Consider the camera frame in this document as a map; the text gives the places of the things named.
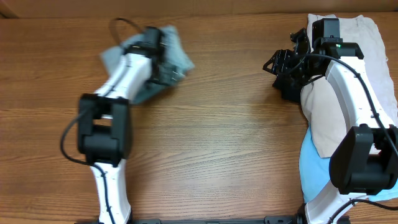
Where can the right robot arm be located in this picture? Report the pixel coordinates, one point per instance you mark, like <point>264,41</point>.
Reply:
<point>365,161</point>

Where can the beige shorts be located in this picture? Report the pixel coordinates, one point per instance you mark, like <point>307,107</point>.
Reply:
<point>318,99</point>

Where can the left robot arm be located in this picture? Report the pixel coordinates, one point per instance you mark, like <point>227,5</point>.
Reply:
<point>104,137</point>

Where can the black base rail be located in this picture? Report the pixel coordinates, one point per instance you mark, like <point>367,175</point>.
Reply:
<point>211,221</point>

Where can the light blue shirt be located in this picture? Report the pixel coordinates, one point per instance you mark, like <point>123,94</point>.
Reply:
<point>314,174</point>

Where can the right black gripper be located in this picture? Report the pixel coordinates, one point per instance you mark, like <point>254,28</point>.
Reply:
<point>283,62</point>

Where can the light blue denim shorts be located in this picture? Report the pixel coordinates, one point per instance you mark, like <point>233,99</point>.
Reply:
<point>128,65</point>

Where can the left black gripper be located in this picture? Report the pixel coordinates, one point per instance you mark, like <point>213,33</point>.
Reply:
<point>170,72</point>

